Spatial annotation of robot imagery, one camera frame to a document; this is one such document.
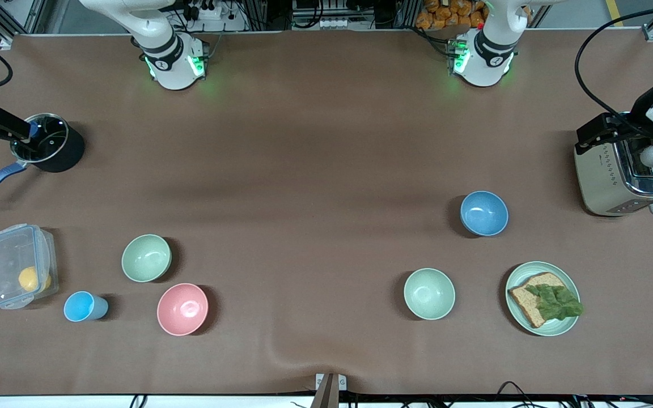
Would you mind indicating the small white power strip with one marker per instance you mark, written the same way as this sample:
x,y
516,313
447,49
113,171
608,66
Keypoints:
x,y
338,22

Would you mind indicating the yellow fruit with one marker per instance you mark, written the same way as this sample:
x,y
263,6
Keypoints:
x,y
30,279

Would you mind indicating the light green bowl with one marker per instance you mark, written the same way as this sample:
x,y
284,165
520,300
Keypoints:
x,y
429,293
146,258

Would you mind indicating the pink bowl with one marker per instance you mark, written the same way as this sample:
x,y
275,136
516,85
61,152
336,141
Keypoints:
x,y
182,309

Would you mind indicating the brown table cover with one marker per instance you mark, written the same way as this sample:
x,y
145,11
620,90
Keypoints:
x,y
315,170

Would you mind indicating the light green plate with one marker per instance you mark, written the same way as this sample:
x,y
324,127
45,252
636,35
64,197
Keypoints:
x,y
556,328

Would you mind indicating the blue bowl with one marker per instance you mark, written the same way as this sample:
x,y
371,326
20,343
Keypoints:
x,y
484,213

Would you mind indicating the silver toaster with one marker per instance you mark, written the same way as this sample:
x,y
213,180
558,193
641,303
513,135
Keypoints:
x,y
604,181

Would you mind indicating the orange snack bags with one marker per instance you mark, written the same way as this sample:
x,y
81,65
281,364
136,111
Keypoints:
x,y
445,14

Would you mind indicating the white power strip with plugs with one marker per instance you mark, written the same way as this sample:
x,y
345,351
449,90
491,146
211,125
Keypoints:
x,y
210,10

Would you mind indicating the brown bread slice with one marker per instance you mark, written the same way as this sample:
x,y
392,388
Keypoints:
x,y
525,303

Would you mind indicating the glass lid with blue knob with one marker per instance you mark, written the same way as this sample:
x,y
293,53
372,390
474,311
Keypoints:
x,y
49,139

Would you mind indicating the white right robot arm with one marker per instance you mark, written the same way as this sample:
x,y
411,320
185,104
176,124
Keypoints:
x,y
170,56

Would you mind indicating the clear plastic food container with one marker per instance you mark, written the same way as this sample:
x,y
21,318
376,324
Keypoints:
x,y
3,255

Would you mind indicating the green lettuce leaf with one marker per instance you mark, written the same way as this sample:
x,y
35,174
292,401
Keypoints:
x,y
556,303

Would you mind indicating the blue plastic cup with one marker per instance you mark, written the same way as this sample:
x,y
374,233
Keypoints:
x,y
81,306

